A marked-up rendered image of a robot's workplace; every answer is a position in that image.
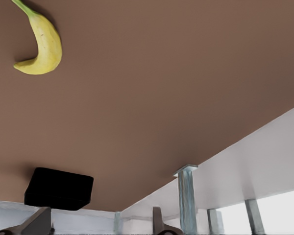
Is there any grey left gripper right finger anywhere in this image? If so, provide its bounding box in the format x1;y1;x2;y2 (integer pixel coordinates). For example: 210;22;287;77
152;206;183;235

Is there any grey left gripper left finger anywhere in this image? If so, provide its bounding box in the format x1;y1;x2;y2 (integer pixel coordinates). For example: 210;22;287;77
0;206;52;235

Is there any black rectangular box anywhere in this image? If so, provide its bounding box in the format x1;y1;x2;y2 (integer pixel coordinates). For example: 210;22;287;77
24;167;95;211

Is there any yellow banana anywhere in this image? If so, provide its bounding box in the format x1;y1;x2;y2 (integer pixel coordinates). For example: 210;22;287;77
11;0;63;75

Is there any silver frame post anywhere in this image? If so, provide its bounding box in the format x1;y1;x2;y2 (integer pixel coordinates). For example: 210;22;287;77
244;198;265;235
206;208;223;233
113;211;122;234
172;164;199;234

